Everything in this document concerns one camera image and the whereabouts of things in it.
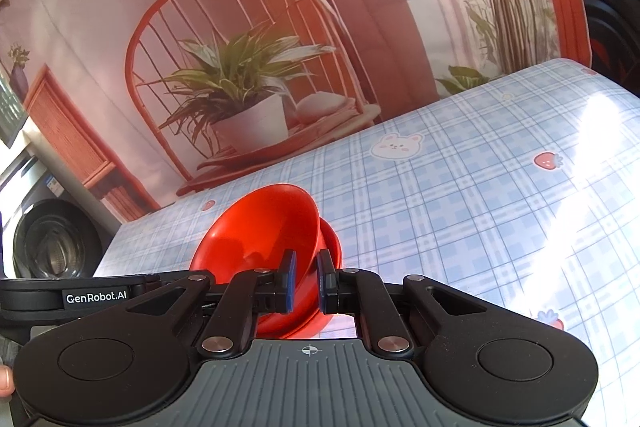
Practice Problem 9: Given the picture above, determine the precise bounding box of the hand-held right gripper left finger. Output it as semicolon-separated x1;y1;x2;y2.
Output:
127;249;299;358

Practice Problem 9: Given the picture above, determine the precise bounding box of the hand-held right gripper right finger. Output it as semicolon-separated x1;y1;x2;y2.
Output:
316;249;489;358

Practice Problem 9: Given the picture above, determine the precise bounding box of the red plastic bowl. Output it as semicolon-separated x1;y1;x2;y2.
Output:
316;217;344;273
189;183;333;339

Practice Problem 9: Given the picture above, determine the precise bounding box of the person's left hand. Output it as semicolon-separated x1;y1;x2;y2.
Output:
0;366;16;401

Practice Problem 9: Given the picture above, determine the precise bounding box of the grey washing machine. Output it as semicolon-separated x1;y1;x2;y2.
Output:
0;142;122;280

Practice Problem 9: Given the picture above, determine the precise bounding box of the checked blue tablecloth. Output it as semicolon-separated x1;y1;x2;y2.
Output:
95;58;640;427

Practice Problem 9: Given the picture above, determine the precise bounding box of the black exercise bike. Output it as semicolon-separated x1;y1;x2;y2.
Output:
574;0;640;98

